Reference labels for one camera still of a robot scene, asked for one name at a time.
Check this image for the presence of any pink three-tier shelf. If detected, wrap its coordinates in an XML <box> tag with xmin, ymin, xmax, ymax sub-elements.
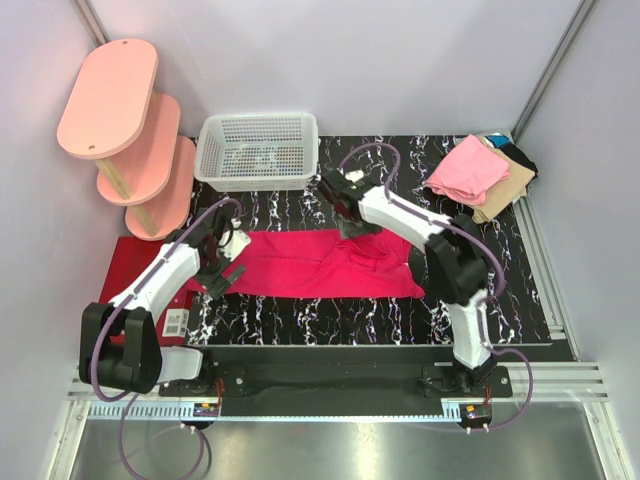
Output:
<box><xmin>57</xmin><ymin>38</ymin><xmax>195</xmax><ymax>241</ymax></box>

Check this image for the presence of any folded beige t shirt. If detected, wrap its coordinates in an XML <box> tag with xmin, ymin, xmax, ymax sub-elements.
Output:
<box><xmin>472</xmin><ymin>150</ymin><xmax>534</xmax><ymax>224</ymax></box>

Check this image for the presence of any aluminium rail frame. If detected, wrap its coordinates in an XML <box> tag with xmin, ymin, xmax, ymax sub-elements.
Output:
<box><xmin>51</xmin><ymin>200</ymin><xmax>639</xmax><ymax>479</ymax></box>

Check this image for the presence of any folded pink t shirt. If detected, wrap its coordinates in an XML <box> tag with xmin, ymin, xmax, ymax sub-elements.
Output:
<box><xmin>425</xmin><ymin>135</ymin><xmax>509</xmax><ymax>206</ymax></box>

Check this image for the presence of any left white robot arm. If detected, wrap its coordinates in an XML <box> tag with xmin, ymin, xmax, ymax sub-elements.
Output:
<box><xmin>79</xmin><ymin>200</ymin><xmax>250</xmax><ymax>402</ymax></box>

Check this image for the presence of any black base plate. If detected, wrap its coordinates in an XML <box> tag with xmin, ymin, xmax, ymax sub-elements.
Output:
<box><xmin>160</xmin><ymin>345</ymin><xmax>513</xmax><ymax>399</ymax></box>

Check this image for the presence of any folded blue white garment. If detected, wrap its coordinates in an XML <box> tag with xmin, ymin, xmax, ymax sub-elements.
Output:
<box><xmin>479</xmin><ymin>132</ymin><xmax>513</xmax><ymax>150</ymax></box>

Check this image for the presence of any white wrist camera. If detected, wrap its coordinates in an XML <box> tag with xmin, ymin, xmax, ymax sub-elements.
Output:
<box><xmin>344</xmin><ymin>170</ymin><xmax>365</xmax><ymax>183</ymax></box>
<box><xmin>219</xmin><ymin>230</ymin><xmax>251</xmax><ymax>261</ymax></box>

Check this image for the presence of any white plastic basket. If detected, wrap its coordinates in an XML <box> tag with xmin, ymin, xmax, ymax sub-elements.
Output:
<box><xmin>194</xmin><ymin>112</ymin><xmax>320</xmax><ymax>193</ymax></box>

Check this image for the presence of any red box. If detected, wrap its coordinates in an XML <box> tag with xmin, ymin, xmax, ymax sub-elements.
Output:
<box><xmin>98</xmin><ymin>237</ymin><xmax>195</xmax><ymax>347</ymax></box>

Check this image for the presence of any black marble pattern mat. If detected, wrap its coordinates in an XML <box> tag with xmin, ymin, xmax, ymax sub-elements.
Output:
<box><xmin>187</xmin><ymin>135</ymin><xmax>551</xmax><ymax>346</ymax></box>

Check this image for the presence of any folded black t shirt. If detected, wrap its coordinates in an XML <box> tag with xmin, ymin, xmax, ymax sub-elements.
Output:
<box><xmin>499</xmin><ymin>142</ymin><xmax>539</xmax><ymax>178</ymax></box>

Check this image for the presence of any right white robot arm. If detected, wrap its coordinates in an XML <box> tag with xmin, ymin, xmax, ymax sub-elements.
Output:
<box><xmin>317</xmin><ymin>170</ymin><xmax>496</xmax><ymax>397</ymax></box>

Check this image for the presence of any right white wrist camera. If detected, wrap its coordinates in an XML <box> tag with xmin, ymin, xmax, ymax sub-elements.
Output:
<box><xmin>344</xmin><ymin>170</ymin><xmax>365</xmax><ymax>183</ymax></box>

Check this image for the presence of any magenta t shirt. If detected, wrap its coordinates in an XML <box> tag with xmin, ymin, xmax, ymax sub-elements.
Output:
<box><xmin>185</xmin><ymin>229</ymin><xmax>427</xmax><ymax>300</ymax></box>

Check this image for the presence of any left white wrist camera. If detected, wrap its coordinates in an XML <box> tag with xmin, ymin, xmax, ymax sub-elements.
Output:
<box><xmin>219</xmin><ymin>230</ymin><xmax>251</xmax><ymax>261</ymax></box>

